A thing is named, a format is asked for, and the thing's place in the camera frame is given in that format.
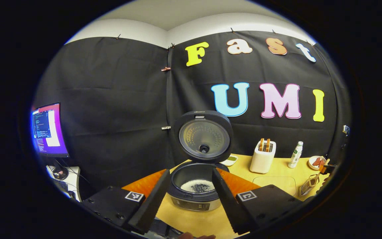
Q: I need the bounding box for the metal wire chopstick holder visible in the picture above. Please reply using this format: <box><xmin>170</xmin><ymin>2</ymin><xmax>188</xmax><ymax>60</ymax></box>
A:
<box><xmin>299</xmin><ymin>173</ymin><xmax>321</xmax><ymax>196</ymax></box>

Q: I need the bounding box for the white desk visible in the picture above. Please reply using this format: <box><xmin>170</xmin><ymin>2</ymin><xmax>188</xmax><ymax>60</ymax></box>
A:
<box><xmin>46</xmin><ymin>165</ymin><xmax>80</xmax><ymax>201</ymax></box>

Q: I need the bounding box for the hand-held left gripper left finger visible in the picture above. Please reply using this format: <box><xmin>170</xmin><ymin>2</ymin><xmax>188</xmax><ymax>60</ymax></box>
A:
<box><xmin>80</xmin><ymin>169</ymin><xmax>172</xmax><ymax>234</ymax></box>

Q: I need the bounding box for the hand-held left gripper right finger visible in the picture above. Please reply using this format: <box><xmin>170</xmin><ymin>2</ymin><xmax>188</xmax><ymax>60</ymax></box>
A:
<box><xmin>212</xmin><ymin>168</ymin><xmax>303</xmax><ymax>235</ymax></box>

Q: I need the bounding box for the white divided bean dish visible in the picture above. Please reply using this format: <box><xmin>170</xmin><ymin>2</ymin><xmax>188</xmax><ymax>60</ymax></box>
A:
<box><xmin>220</xmin><ymin>155</ymin><xmax>238</xmax><ymax>166</ymax></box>

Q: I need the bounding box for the computer monitor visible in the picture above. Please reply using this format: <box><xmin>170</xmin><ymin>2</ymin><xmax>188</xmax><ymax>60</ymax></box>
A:
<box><xmin>31</xmin><ymin>103</ymin><xmax>69</xmax><ymax>181</ymax></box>

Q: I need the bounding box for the dark grey rice cooker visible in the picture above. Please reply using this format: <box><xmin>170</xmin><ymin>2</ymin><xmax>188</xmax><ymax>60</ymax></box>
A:
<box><xmin>167</xmin><ymin>111</ymin><xmax>234</xmax><ymax>212</ymax></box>

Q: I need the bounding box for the white round plate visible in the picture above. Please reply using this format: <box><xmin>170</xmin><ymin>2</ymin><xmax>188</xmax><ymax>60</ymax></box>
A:
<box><xmin>308</xmin><ymin>156</ymin><xmax>326</xmax><ymax>170</ymax></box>

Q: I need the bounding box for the white toaster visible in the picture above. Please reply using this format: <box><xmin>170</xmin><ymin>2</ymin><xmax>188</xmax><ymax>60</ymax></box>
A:
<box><xmin>250</xmin><ymin>140</ymin><xmax>277</xmax><ymax>174</ymax></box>

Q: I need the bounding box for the white plastic bottle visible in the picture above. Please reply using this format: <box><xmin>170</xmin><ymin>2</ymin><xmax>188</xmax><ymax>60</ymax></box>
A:
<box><xmin>288</xmin><ymin>141</ymin><xmax>303</xmax><ymax>169</ymax></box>

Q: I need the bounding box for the wooden spoon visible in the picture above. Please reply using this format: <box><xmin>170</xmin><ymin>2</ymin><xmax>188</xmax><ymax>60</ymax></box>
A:
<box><xmin>309</xmin><ymin>166</ymin><xmax>326</xmax><ymax>186</ymax></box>

